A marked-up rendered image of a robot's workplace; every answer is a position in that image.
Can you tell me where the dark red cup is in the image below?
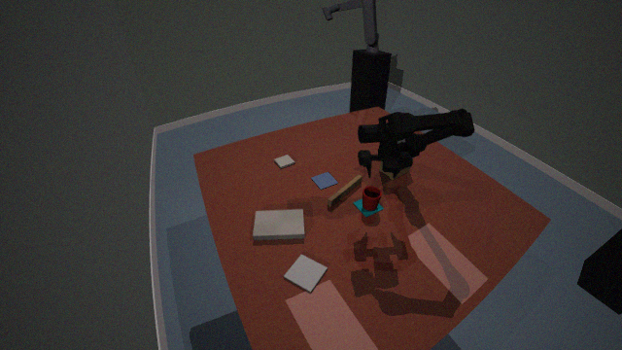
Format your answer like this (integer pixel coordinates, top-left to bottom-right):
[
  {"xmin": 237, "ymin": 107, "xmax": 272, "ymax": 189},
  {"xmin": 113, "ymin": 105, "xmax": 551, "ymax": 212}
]
[{"xmin": 363, "ymin": 187, "xmax": 382, "ymax": 211}]

